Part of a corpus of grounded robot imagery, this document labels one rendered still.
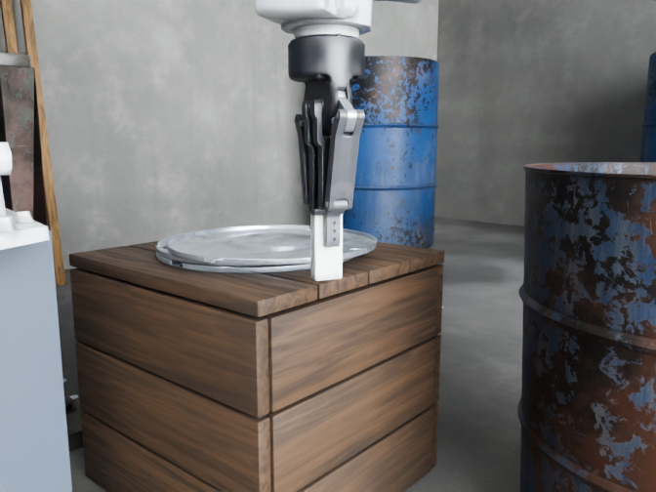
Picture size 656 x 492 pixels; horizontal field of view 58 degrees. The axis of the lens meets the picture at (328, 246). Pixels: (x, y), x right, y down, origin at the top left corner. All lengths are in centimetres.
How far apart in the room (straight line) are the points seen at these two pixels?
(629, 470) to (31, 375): 55
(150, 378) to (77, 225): 186
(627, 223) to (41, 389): 52
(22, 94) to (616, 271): 84
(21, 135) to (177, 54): 187
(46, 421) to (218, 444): 28
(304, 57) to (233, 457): 43
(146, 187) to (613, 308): 232
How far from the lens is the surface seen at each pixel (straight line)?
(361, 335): 76
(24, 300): 46
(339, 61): 57
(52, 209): 233
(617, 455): 70
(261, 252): 77
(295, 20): 58
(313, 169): 61
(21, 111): 103
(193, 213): 287
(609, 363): 66
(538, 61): 381
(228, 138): 296
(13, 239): 39
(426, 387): 93
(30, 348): 47
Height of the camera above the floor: 51
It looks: 10 degrees down
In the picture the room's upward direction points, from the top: straight up
